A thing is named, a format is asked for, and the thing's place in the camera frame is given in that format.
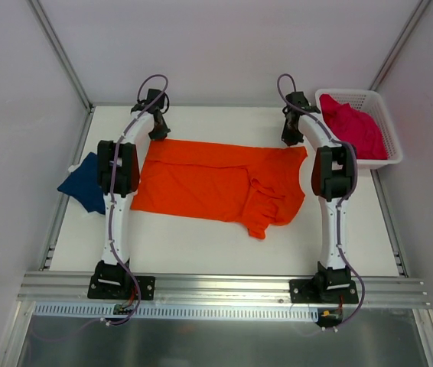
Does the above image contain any orange t shirt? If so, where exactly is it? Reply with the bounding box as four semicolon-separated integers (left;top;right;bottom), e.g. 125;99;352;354
131;140;308;240

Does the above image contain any folded navy blue t shirt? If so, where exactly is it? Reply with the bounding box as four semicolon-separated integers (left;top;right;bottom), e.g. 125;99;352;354
57;152;106;215

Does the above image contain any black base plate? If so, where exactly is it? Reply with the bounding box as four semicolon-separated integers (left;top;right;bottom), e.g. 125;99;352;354
87;274;156;300
288;278;359;304

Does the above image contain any magenta t shirt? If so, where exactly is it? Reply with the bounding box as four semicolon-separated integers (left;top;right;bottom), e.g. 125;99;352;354
319;94;388;160

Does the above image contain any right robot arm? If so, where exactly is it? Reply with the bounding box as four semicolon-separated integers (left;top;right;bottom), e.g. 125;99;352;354
282;91;359;304

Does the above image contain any white slotted cable duct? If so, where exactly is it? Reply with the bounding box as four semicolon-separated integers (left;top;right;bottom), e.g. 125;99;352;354
33;302;319;323

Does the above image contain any folded white t shirt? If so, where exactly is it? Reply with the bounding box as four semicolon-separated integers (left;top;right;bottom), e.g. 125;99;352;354
67;164;80;174

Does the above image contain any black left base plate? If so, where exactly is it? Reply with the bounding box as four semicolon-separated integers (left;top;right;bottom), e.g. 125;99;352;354
87;274;156;300

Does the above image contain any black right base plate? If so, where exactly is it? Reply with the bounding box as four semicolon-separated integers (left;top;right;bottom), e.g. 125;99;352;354
288;278;359;304

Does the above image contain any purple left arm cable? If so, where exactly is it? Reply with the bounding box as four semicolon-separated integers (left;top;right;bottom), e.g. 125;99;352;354
107;73;170;328

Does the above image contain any white plastic basket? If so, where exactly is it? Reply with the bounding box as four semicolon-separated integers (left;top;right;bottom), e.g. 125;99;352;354
315;88;403;170

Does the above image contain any aluminium front rail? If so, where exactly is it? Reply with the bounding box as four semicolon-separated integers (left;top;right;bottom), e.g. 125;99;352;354
17;271;432;310

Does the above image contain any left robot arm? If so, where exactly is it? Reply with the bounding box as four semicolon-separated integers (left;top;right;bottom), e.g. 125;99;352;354
88;89;171;300

